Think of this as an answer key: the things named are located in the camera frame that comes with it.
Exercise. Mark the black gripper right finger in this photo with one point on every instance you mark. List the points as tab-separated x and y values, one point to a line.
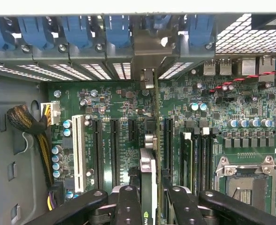
182	206

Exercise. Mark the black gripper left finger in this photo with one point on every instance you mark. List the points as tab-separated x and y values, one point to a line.
128	206

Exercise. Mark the RAM stick with white label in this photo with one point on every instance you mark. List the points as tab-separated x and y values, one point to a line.
188	164

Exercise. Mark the CPU socket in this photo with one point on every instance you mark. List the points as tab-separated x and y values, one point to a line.
246	187

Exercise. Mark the black power connector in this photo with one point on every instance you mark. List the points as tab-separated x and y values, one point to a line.
57	192

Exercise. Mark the white expansion slot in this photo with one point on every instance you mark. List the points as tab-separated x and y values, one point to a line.
78	152

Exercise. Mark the short black expansion slot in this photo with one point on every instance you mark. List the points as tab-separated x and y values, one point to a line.
132	129

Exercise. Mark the green motherboard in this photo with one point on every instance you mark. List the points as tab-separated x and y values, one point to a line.
119	105

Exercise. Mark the white power connector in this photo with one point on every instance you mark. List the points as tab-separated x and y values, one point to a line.
54	113

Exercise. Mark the silver USB port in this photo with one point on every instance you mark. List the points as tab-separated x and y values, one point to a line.
209	68
225	67

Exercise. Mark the silver port block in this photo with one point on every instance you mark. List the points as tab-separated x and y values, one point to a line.
248	66

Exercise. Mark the silver network port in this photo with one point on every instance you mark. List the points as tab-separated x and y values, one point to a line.
267	69

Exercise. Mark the open black PC case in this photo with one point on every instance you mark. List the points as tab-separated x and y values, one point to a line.
11	93

